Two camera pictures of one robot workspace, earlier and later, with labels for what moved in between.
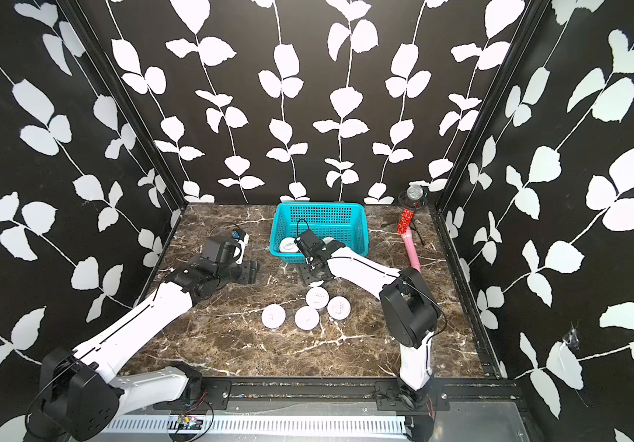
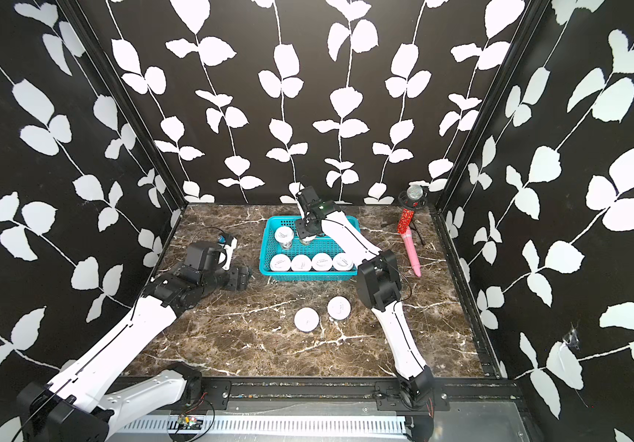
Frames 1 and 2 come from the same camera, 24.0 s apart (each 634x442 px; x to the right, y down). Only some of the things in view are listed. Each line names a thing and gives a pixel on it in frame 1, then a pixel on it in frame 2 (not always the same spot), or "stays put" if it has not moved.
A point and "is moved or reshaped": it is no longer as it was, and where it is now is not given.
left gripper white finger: (240, 250) → (230, 248)
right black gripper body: (309, 273) → (304, 228)
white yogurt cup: (306, 318) stays put
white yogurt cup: (339, 308) stays put
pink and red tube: (405, 230) stays put
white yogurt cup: (287, 245) → (279, 262)
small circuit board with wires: (186, 422) stays put
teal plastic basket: (344, 223) is moved or reshaped
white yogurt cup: (274, 316) → (284, 235)
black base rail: (450, 395) stays put
